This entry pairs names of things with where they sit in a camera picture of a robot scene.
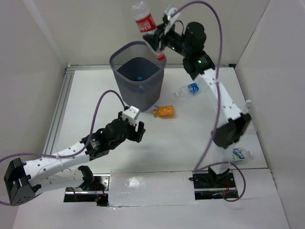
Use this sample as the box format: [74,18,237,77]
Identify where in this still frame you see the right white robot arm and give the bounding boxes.
[141,22,251,187]

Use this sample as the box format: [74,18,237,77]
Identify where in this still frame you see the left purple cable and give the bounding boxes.
[0,89,126,206]

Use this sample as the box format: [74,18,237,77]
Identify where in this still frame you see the red label plastic bottle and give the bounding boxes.
[132,1,165,61]

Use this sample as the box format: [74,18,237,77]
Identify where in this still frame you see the crushed bottle green label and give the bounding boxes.
[231,148,252,164]

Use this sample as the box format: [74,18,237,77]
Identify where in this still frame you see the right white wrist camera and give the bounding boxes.
[163,4,180,25]

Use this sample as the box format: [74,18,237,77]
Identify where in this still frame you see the clear bottle blue label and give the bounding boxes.
[173,83,200,98]

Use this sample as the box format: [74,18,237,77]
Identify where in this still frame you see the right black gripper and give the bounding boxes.
[142,22,190,57]

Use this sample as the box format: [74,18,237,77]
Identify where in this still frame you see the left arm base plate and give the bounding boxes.
[63,174,110,207]

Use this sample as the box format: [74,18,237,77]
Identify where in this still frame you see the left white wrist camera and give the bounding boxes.
[124,106,141,126]

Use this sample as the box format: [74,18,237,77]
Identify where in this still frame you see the orange juice bottle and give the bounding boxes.
[152,105,175,118]

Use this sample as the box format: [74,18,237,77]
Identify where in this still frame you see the clear bottle white cap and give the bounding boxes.
[245,99,254,115]

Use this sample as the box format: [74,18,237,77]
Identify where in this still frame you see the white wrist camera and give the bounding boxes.
[163,4,180,25]
[124,106,141,126]

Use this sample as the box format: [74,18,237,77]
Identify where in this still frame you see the aluminium frame rail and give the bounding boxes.
[39,64,236,167]

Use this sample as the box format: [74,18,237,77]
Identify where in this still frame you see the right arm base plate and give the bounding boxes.
[189,172,239,200]

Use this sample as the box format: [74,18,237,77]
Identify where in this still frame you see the blue label plastic bottle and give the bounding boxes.
[135,76,146,94]

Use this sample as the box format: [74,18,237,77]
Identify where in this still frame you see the grey mesh waste bin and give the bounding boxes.
[109,41,166,112]

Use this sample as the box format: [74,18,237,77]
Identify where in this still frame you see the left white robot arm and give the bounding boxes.
[4,106,145,206]

